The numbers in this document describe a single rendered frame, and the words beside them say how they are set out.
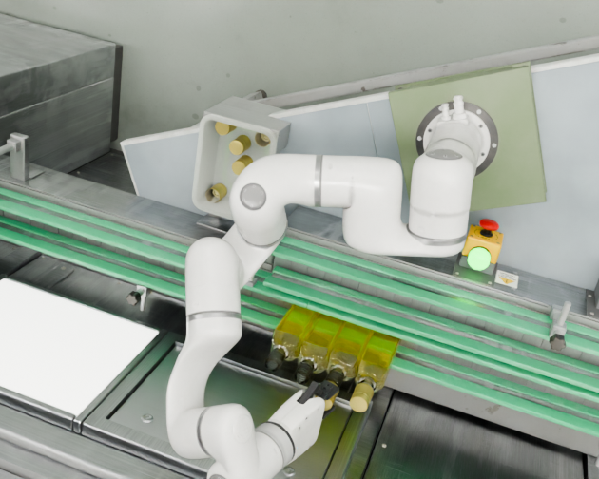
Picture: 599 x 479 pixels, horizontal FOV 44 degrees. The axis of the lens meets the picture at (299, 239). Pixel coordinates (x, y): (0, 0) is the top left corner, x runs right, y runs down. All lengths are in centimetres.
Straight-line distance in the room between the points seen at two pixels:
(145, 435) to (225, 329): 35
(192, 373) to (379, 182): 42
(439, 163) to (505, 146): 32
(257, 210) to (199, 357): 24
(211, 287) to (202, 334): 7
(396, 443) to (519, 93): 72
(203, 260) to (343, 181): 25
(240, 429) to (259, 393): 43
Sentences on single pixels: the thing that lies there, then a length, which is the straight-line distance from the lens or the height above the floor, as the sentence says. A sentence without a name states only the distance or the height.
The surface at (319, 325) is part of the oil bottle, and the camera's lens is 148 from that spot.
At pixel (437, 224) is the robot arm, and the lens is 118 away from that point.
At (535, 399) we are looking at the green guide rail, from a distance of 158.
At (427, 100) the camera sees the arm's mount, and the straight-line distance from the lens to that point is 145.
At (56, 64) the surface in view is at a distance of 227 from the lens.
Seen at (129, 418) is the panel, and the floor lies 126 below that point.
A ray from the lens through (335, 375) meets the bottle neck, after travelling 137.
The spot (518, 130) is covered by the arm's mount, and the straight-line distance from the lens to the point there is 145.
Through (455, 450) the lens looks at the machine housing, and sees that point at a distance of 158.
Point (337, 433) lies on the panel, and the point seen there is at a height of 111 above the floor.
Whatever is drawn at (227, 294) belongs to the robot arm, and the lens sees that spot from 113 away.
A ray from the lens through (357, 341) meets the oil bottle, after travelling 145.
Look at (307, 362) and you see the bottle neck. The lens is 139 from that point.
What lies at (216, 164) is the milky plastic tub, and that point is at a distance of 168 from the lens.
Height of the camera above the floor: 222
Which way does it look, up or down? 60 degrees down
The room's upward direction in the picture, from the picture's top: 141 degrees counter-clockwise
